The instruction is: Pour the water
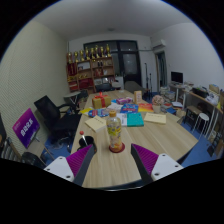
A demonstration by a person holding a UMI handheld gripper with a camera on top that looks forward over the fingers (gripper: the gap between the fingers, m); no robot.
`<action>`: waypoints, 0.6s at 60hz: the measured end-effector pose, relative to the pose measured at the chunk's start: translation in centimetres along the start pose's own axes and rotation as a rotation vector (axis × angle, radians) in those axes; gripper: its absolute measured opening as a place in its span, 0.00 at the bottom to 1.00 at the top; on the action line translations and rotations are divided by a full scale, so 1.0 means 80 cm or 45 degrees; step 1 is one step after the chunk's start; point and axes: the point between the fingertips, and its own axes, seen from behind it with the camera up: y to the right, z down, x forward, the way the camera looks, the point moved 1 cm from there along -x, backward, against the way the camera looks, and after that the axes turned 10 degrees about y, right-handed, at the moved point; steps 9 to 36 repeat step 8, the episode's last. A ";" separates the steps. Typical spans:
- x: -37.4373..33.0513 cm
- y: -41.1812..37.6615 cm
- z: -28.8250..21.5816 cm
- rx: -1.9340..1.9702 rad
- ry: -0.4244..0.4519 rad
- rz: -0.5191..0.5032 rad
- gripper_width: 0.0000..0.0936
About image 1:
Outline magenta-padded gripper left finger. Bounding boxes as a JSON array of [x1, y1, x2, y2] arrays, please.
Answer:
[[43, 144, 96, 187]]

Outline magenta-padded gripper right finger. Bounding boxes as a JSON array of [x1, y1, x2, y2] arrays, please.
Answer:
[[130, 143, 185, 186]]

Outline clear yellow-labelled drink bottle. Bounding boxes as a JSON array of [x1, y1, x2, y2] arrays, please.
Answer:
[[106, 110, 123, 153]]

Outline black mug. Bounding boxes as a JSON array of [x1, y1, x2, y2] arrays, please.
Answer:
[[77, 134, 98, 155]]

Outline red-tipped stick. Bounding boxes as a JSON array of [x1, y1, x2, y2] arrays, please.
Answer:
[[79, 130, 89, 147]]

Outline flat round red coaster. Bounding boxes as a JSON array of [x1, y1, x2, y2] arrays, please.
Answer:
[[108, 142, 126, 154]]

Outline black office chair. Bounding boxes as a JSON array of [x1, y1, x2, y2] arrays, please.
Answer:
[[33, 95, 83, 141]]

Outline purple sign board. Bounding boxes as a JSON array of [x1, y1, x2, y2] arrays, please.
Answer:
[[12, 107, 41, 150]]

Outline pale yellow notebook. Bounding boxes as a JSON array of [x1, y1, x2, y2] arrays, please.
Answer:
[[84, 115, 108, 134]]

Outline white round stool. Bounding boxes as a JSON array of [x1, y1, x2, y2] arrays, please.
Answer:
[[193, 112, 210, 136]]

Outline orange book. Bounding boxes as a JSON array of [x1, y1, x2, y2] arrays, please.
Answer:
[[137, 103, 155, 113]]

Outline white book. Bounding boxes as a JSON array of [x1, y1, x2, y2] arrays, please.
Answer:
[[116, 112, 129, 127]]

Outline pink flowers in white pot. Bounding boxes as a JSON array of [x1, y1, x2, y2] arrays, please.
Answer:
[[151, 94, 165, 115]]

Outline blue and red packet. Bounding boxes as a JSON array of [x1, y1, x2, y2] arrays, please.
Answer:
[[87, 108, 111, 118]]

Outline blue book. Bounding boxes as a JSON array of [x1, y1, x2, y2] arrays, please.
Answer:
[[119, 103, 139, 114]]

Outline small round white table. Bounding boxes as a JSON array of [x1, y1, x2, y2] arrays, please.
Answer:
[[63, 91, 82, 106]]

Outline small tan box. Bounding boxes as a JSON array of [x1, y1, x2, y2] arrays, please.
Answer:
[[133, 90, 143, 105]]

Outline cluttered wooden side desk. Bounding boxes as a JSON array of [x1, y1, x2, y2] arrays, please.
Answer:
[[181, 87, 224, 149]]

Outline small pink box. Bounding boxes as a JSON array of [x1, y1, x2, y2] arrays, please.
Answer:
[[116, 96, 134, 105]]

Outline yellow gift box red ribbon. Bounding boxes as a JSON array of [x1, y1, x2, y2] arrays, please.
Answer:
[[91, 92, 113, 110]]

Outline tan chair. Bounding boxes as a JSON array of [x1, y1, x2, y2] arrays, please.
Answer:
[[124, 80, 146, 96]]

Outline black computer monitor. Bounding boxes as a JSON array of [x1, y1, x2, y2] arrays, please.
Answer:
[[170, 71, 184, 84]]

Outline dark grey chair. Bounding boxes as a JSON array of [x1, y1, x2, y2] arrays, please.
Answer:
[[94, 83, 113, 94]]

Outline red wooden shelf unit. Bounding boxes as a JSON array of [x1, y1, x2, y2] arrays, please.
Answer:
[[65, 44, 116, 95]]

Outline dark framed glass door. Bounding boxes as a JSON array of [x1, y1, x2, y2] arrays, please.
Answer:
[[83, 40, 143, 86]]

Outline white wall air conditioner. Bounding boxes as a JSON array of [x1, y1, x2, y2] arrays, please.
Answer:
[[151, 39, 167, 51]]

